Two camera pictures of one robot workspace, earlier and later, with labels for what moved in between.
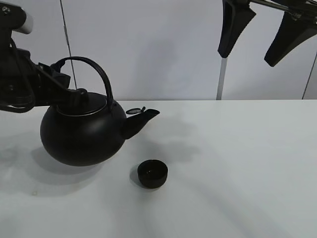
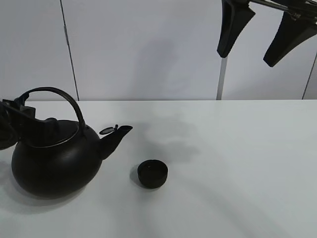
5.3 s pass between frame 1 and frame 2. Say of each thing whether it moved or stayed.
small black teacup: stayed
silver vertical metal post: stayed
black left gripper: moved
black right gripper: stayed
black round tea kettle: moved
